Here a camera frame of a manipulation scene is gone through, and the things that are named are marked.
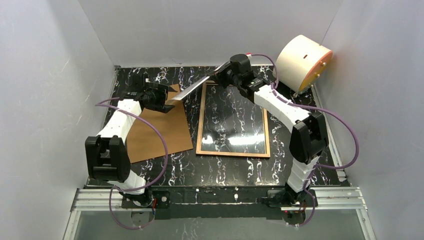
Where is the brown backing board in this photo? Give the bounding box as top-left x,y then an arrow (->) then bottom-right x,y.
125,83 -> 194,164

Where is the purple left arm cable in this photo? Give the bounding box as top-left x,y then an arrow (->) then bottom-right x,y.
95,97 -> 169,230

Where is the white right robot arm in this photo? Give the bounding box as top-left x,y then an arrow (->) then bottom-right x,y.
207,54 -> 329,193

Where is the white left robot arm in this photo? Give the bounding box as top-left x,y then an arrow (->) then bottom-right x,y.
85,73 -> 175,195

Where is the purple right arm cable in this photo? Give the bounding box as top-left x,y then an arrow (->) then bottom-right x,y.
246,53 -> 360,227

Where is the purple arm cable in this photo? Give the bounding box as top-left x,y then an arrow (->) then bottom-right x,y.
246,53 -> 360,227
95,97 -> 169,230

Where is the landscape photo print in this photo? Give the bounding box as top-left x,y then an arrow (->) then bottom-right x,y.
165,64 -> 224,106

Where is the wooden picture frame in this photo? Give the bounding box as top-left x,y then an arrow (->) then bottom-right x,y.
195,81 -> 271,159

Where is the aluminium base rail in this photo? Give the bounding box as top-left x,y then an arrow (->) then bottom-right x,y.
64,186 -> 376,240

